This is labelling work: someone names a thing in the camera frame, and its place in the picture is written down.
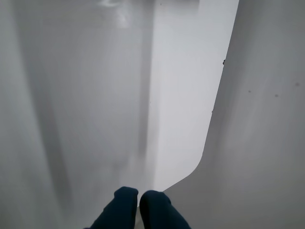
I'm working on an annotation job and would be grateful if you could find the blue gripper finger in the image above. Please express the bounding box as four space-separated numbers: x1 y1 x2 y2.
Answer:
89 186 139 229
139 190 191 229

